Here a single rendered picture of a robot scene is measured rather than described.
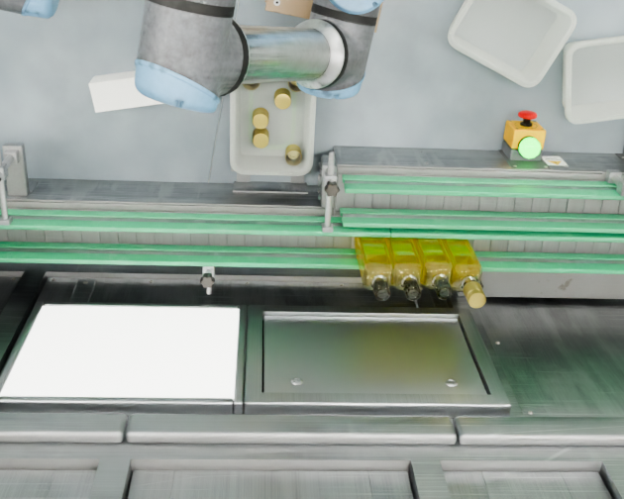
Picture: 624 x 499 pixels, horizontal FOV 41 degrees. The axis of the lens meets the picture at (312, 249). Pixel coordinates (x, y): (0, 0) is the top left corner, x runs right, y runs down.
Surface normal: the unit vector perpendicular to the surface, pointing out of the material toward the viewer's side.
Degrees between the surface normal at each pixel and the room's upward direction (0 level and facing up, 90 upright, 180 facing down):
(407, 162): 90
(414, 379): 90
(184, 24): 4
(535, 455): 90
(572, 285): 0
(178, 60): 5
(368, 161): 90
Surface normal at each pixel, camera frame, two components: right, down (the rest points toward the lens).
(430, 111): 0.05, 0.44
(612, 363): 0.04, -0.90
